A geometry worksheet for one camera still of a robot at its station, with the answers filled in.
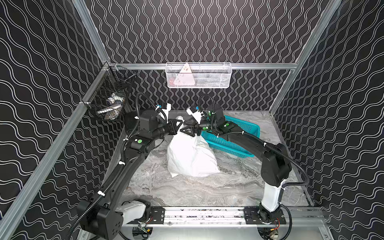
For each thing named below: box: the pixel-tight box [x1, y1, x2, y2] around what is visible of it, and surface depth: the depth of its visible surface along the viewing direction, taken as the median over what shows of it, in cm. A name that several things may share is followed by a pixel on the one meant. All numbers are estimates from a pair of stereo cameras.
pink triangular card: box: [173, 62, 196, 86], surface depth 91 cm
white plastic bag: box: [167, 116, 220, 178], surface depth 77 cm
